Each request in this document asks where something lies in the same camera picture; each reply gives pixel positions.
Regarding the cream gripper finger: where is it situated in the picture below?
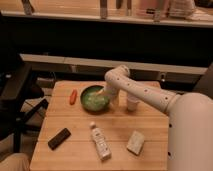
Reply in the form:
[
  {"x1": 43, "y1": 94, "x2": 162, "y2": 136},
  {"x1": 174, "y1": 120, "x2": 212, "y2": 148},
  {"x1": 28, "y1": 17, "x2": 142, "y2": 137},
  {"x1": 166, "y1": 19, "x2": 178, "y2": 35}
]
[{"x1": 96, "y1": 89, "x2": 106, "y2": 96}]

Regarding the green ceramic bowl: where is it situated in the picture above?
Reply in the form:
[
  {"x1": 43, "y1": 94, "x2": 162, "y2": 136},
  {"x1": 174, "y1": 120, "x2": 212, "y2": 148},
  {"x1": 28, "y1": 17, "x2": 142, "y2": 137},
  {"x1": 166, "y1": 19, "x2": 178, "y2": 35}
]
[{"x1": 80, "y1": 85, "x2": 110, "y2": 112}]

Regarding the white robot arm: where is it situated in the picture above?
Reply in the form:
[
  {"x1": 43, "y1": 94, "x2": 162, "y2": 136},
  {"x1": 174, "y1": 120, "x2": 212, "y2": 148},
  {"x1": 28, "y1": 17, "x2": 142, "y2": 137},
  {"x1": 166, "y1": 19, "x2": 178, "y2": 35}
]
[{"x1": 104, "y1": 65, "x2": 213, "y2": 171}]

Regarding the white paper cup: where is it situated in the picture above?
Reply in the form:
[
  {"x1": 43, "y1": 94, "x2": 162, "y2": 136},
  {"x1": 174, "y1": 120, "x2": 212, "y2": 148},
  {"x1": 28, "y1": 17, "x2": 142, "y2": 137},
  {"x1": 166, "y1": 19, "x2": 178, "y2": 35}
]
[{"x1": 126, "y1": 94, "x2": 140, "y2": 111}]

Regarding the white plastic bottle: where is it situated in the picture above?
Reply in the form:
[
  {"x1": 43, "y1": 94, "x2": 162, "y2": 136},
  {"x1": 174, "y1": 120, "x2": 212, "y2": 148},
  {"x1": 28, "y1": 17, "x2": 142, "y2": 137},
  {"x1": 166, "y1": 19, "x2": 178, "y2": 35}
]
[{"x1": 90, "y1": 122, "x2": 111, "y2": 161}]

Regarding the beige sponge block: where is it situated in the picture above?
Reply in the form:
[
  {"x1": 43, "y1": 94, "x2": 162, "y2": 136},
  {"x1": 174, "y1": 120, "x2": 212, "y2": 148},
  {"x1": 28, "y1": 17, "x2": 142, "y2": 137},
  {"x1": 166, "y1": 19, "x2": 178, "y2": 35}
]
[{"x1": 126, "y1": 131, "x2": 145, "y2": 155}]

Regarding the black remote control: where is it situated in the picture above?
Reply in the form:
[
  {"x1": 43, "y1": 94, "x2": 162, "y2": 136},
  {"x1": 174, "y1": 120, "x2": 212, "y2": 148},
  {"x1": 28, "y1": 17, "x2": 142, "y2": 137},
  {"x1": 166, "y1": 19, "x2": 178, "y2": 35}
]
[{"x1": 48, "y1": 128, "x2": 71, "y2": 150}]

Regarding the black chair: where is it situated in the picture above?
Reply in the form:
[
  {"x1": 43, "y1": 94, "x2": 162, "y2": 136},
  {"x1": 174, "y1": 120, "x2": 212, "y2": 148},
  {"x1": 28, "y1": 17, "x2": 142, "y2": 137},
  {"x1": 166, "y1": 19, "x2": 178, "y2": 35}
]
[{"x1": 0, "y1": 54, "x2": 48, "y2": 153}]

